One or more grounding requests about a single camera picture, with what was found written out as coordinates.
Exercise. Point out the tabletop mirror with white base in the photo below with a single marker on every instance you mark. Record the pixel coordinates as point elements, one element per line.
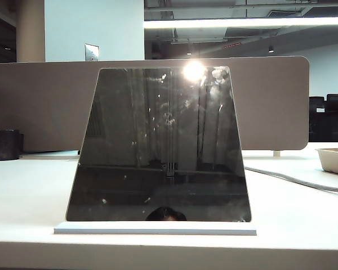
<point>157,140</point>

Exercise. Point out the black ceiling downlight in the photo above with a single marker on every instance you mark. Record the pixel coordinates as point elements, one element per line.
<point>189,52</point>
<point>271,50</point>

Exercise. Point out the white divider support foot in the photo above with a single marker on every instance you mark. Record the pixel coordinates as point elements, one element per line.
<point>276,153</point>

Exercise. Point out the red ceiling sign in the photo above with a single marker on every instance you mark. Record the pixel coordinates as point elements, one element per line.
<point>232,45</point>

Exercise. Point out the brown desk divider panel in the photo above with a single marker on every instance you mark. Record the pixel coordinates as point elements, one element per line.
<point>45,98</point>

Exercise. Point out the long ceiling light strip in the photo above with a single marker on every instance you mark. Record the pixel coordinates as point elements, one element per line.
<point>242,22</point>

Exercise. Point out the black cylindrical cup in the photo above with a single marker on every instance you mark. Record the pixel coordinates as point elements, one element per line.
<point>7,144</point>

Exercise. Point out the white shallow tray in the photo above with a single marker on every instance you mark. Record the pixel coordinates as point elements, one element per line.
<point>333,161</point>

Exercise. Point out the silver wall switch plate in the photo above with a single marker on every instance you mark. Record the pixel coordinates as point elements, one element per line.
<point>91,52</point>

